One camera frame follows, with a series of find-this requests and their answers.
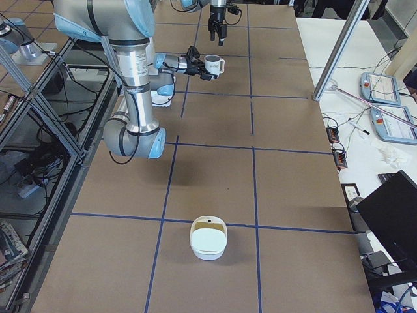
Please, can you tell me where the crumpled white tissue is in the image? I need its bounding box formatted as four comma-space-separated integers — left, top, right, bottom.
377, 146, 411, 168

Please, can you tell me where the white ribbed HOME mug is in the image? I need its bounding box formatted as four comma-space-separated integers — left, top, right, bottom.
204, 55, 225, 75

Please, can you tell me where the teach pendant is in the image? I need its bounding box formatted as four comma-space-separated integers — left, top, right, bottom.
370, 104, 416, 145
360, 72, 401, 105

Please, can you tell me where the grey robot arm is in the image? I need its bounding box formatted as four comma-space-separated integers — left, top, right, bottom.
53, 1, 218, 158
170, 0, 240, 46

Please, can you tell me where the black power strip right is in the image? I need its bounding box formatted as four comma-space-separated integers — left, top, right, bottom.
332, 148, 348, 170

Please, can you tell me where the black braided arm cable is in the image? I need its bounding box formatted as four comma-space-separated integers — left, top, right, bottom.
224, 5, 242, 27

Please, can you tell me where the black power strip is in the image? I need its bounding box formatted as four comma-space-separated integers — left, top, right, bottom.
326, 126, 339, 143
332, 148, 348, 170

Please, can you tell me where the pink metal rod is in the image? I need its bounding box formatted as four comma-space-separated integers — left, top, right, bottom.
332, 85, 417, 125

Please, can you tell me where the grey spare robot base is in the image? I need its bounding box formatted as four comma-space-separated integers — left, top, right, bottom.
1, 18, 46, 65

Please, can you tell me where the lower teach pendant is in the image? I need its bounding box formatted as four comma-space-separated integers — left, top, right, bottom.
370, 104, 416, 145

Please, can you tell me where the upper teach pendant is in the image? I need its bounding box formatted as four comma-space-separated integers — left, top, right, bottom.
360, 72, 401, 105

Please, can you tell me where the black laptop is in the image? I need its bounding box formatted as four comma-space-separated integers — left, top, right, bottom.
357, 170, 416, 271

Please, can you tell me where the aluminium frame post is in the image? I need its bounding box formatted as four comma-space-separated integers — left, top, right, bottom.
313, 0, 370, 101

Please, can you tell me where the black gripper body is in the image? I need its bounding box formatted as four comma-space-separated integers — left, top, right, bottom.
184, 46, 206, 77
208, 5, 227, 36

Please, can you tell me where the black power strip left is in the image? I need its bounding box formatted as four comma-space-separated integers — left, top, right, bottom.
326, 126, 339, 143

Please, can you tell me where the white plastic lidded bin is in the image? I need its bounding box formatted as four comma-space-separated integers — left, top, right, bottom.
189, 216, 228, 261

